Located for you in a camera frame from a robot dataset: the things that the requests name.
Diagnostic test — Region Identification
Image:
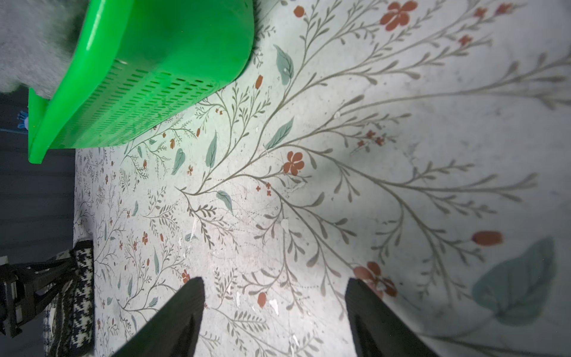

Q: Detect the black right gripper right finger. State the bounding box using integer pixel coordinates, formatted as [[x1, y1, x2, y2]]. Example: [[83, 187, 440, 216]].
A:
[[345, 278, 437, 357]]

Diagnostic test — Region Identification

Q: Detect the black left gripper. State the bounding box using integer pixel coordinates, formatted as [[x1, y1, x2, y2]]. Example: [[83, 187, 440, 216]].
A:
[[1, 257, 75, 337]]

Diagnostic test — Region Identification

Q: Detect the dark grey scarf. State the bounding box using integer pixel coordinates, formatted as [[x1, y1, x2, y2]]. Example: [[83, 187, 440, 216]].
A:
[[1, 0, 89, 100]]

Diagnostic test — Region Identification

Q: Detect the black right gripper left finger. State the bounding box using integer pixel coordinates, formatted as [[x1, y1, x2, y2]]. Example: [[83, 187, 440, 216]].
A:
[[115, 278, 205, 357]]

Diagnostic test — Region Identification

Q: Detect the green plastic basket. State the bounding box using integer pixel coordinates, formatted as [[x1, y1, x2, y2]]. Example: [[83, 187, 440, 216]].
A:
[[28, 1, 255, 164]]

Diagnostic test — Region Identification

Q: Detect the black white houndstooth scarf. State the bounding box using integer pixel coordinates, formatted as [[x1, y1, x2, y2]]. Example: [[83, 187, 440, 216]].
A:
[[43, 240, 95, 356]]

